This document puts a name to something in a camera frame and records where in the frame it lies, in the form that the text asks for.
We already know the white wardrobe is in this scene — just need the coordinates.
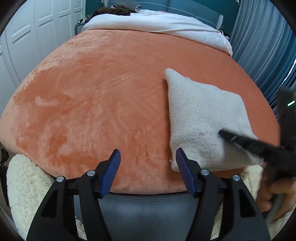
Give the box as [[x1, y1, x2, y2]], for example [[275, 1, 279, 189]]
[[0, 0, 90, 109]]

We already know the dark brown cloth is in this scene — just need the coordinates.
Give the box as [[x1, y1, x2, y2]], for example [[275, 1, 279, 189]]
[[92, 7, 133, 17]]

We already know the grey sweater with black hearts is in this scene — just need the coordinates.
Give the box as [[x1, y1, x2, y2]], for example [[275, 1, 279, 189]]
[[165, 68, 265, 172]]

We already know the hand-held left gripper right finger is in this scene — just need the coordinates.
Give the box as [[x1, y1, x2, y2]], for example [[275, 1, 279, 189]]
[[176, 148, 271, 241]]

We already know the orange plush blanket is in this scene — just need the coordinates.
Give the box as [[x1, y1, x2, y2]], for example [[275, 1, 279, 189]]
[[0, 29, 281, 195]]

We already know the white duvet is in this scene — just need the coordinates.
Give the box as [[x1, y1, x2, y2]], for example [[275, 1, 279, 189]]
[[82, 9, 233, 56]]

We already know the teal padded headboard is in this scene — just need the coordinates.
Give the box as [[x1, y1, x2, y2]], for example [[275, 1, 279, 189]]
[[103, 0, 224, 29]]

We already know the cream fleece bed cover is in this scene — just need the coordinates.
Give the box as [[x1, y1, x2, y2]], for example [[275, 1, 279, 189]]
[[6, 154, 290, 241]]

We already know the grey cloth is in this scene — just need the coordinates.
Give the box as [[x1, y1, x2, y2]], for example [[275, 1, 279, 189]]
[[113, 0, 141, 12]]

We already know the person's right hand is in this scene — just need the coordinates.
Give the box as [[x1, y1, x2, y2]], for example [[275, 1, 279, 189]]
[[257, 166, 296, 223]]

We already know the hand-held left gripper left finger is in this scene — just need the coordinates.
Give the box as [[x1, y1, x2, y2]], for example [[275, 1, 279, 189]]
[[26, 149, 121, 241]]

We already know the black frame nightstand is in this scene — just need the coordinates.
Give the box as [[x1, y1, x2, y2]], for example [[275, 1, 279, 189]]
[[75, 15, 92, 35]]

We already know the blue curtain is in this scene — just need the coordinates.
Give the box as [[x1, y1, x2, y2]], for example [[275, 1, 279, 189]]
[[229, 0, 296, 112]]

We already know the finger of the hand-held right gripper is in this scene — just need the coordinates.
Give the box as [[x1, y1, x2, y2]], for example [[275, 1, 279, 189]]
[[219, 130, 287, 163]]

